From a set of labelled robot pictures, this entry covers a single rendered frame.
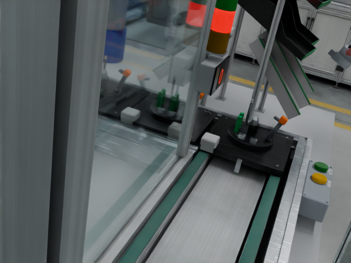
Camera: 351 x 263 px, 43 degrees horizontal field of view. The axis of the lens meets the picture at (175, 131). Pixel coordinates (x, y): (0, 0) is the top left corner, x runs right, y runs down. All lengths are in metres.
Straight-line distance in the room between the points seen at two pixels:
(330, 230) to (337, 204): 0.14
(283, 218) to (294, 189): 0.16
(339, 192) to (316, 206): 0.29
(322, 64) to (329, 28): 0.40
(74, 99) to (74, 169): 0.03
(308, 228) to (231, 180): 0.24
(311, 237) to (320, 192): 0.12
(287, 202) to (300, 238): 0.12
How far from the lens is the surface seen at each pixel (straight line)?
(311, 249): 1.18
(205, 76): 1.04
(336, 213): 1.36
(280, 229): 1.03
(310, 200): 1.18
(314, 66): 5.40
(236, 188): 1.20
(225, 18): 1.04
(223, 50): 1.06
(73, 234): 0.21
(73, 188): 0.19
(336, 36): 5.31
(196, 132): 1.31
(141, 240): 0.92
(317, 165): 1.32
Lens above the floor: 1.55
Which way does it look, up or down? 27 degrees down
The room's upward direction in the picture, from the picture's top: 11 degrees clockwise
